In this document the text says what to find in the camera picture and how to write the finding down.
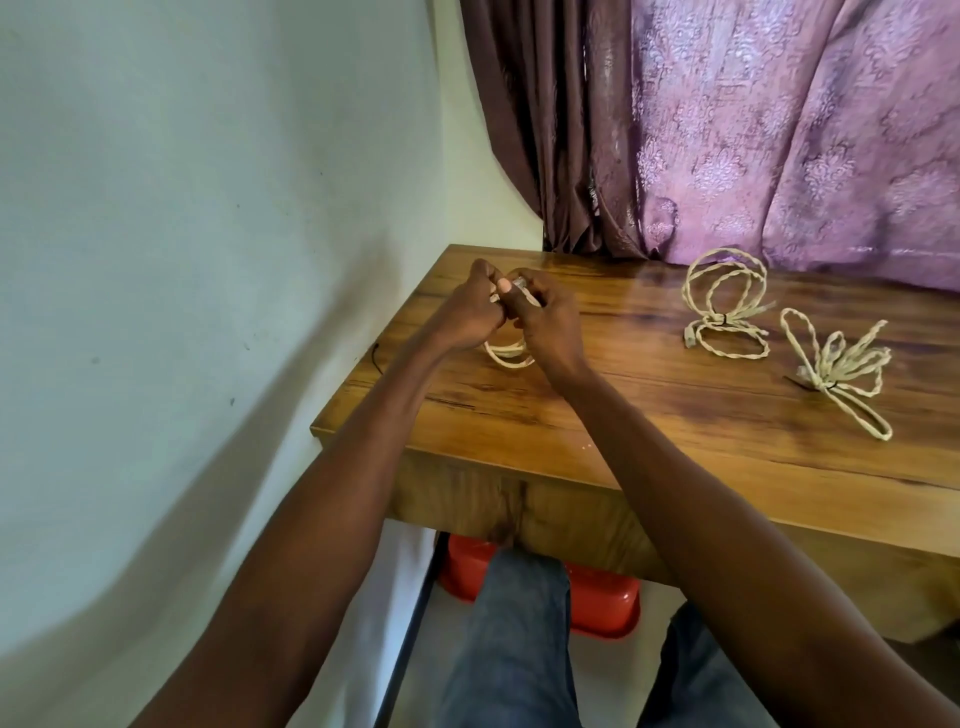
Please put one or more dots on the person's left hand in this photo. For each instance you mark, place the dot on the person's left hand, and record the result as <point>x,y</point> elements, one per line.
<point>465,311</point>

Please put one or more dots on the person's right hand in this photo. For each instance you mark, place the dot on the person's right hand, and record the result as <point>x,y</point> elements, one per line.
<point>553,322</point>

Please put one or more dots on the person's right thumb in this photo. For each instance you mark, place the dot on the person's right thumb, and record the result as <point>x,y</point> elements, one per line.
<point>511,300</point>

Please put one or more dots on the person's left fingers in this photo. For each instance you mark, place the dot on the person's left fingers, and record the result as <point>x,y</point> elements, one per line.
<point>491,289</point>

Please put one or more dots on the person's left forearm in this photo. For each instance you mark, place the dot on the person's left forearm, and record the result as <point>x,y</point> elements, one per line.
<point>300,570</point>

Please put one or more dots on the person's right forearm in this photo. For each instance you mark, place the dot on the person's right forearm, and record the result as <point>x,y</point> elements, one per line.
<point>735,570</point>

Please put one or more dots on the wooden table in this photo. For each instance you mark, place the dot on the wooden table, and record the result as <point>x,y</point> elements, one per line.
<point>675,420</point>

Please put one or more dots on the purple patterned curtain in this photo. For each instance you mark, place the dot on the purple patterned curtain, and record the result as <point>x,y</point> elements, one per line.
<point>750,127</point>

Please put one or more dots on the red plastic tub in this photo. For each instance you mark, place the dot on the red plastic tub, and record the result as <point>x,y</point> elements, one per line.
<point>600,596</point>

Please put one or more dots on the person's left leg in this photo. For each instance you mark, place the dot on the person's left leg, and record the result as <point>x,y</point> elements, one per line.
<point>510,645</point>

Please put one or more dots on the person's leg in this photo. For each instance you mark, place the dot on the person's leg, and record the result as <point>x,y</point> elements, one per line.
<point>697,682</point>
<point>510,645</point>

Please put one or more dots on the person's right leg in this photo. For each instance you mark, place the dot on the person's right leg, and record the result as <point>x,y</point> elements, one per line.
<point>697,682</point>

